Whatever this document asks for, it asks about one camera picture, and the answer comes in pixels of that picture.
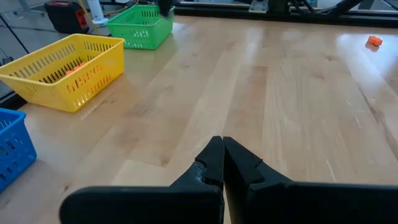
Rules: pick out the yellow plastic basket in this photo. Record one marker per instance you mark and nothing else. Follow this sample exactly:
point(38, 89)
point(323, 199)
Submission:
point(40, 93)

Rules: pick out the white post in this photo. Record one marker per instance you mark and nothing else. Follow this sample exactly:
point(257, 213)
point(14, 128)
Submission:
point(95, 11)

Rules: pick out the green plastic basket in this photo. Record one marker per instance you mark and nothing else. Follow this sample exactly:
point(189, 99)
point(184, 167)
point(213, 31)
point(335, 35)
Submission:
point(146, 42)

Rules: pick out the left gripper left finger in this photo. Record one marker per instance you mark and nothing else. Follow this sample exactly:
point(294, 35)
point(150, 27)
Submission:
point(155, 205)

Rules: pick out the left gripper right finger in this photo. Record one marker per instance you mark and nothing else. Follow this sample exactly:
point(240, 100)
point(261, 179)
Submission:
point(280, 205)

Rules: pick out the black computer tower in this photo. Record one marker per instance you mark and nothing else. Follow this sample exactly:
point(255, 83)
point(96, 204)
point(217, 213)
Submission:
point(66, 15)

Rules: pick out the orange toy skeleton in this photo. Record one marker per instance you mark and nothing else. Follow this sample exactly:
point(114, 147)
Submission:
point(76, 67)
point(375, 40)

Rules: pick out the blue plastic basket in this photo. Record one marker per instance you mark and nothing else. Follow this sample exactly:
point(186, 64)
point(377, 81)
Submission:
point(21, 155)

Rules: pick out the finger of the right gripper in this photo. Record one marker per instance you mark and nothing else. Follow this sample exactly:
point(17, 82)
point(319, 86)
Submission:
point(164, 7)

